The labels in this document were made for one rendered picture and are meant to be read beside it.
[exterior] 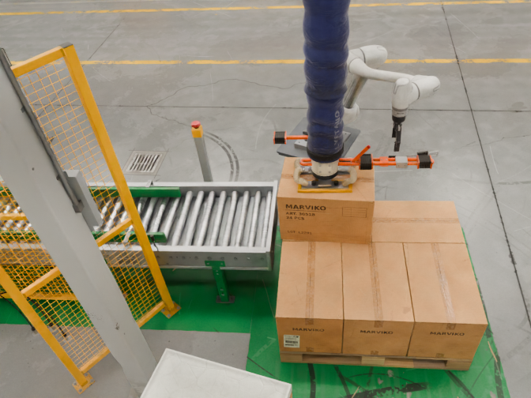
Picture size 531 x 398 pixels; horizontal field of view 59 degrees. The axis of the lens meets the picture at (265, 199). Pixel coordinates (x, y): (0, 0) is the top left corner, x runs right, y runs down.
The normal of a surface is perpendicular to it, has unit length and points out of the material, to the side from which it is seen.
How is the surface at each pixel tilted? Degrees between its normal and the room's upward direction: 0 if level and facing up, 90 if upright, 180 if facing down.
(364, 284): 0
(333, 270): 0
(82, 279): 90
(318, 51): 74
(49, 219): 90
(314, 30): 82
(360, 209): 90
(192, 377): 0
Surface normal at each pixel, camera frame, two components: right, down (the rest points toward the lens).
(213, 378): -0.08, -0.72
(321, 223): -0.15, 0.69
